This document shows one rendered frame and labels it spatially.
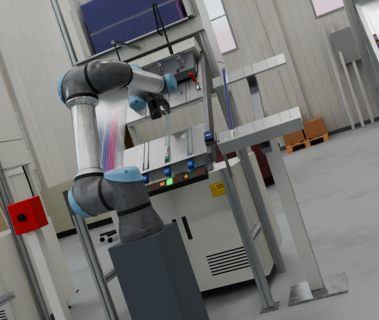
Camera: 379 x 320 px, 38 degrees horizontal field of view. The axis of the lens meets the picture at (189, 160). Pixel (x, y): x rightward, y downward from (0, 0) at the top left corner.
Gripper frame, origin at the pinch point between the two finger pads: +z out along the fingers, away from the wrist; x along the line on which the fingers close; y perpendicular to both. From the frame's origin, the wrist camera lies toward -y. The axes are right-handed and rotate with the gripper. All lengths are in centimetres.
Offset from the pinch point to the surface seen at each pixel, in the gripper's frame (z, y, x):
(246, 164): 44, -15, -23
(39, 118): 459, 428, 425
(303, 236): 27, -67, -46
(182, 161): -7.8, -32.6, -7.6
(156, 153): -4.1, -22.3, 5.7
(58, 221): 475, 225, 398
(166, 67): 1.3, 28.3, -2.5
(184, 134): -2.8, -16.5, -8.4
